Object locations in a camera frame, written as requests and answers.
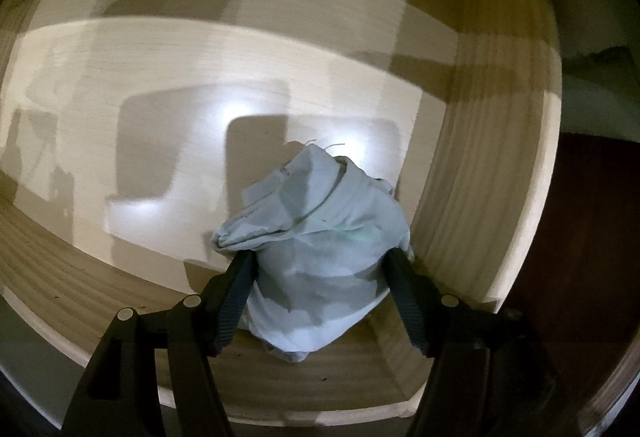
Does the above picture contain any light wooden drawer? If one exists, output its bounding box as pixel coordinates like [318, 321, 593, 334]
[0, 0, 563, 423]

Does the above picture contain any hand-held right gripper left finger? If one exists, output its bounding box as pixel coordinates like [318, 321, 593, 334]
[60, 251, 259, 437]

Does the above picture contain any pale blue underwear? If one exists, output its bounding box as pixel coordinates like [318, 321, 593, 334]
[210, 143, 415, 364]

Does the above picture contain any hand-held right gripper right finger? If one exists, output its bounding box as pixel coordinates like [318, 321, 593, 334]
[386, 248, 561, 437]

